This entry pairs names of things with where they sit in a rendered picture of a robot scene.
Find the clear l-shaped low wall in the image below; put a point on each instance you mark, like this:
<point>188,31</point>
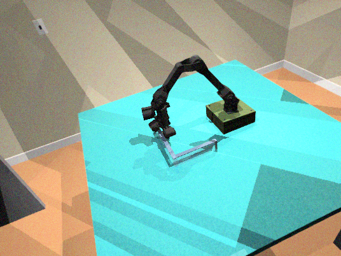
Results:
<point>190,156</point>

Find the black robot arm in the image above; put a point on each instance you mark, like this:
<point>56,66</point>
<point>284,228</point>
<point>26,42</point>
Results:
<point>194,63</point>

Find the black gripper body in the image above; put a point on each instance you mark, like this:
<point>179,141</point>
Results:
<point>168,130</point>

